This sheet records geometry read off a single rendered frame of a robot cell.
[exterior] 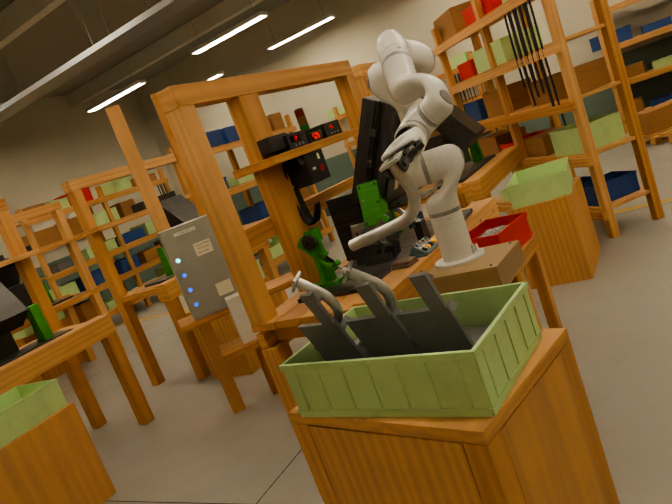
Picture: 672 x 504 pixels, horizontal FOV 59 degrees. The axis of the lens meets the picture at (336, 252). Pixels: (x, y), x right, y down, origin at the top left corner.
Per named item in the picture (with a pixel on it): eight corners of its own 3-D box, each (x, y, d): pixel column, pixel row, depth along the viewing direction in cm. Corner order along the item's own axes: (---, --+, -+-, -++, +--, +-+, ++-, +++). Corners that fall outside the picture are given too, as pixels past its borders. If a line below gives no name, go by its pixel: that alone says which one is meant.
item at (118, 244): (207, 274, 1140) (162, 165, 1102) (70, 351, 872) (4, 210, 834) (188, 279, 1169) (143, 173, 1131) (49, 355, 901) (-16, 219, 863)
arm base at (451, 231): (489, 246, 224) (474, 200, 222) (479, 261, 208) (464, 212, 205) (442, 257, 233) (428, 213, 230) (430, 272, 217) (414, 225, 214)
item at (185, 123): (404, 222, 374) (353, 74, 358) (266, 323, 255) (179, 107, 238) (392, 225, 379) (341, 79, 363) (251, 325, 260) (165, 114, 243)
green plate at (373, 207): (393, 221, 285) (384, 179, 286) (384, 222, 279) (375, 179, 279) (373, 227, 292) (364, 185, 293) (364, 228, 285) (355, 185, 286)
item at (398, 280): (502, 220, 342) (494, 196, 340) (394, 335, 222) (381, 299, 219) (479, 225, 350) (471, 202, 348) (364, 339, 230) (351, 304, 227)
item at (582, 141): (609, 240, 479) (525, -57, 439) (484, 223, 704) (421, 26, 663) (665, 216, 487) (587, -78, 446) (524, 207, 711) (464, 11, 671)
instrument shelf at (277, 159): (366, 131, 333) (364, 124, 332) (274, 165, 261) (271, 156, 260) (331, 144, 347) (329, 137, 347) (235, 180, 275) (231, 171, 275)
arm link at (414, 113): (438, 133, 148) (413, 157, 154) (446, 114, 158) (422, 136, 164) (413, 111, 147) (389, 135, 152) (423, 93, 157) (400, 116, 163)
